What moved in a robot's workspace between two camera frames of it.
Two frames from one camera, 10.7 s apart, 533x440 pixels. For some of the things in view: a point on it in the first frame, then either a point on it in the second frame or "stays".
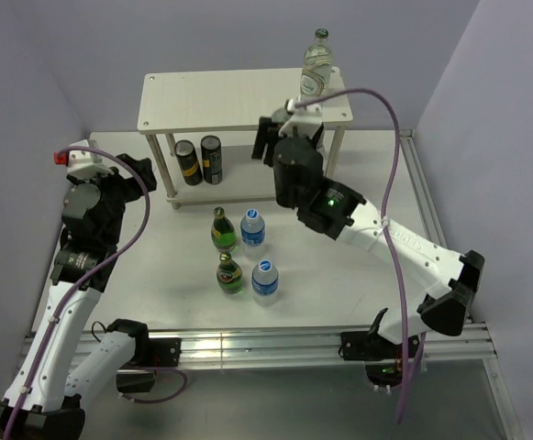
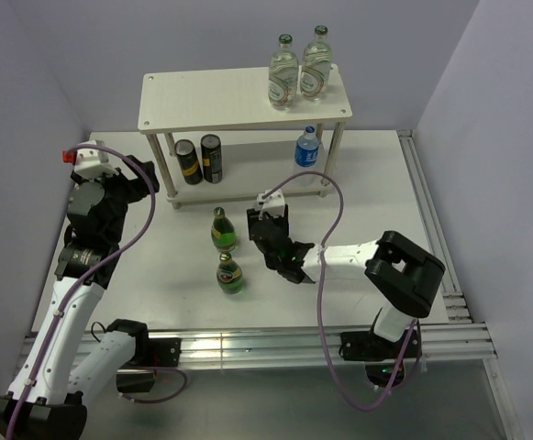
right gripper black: (267, 135) -> (283, 220)
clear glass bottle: (316, 65) stays
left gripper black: (115, 179) stays
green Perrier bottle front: (229, 274) stays
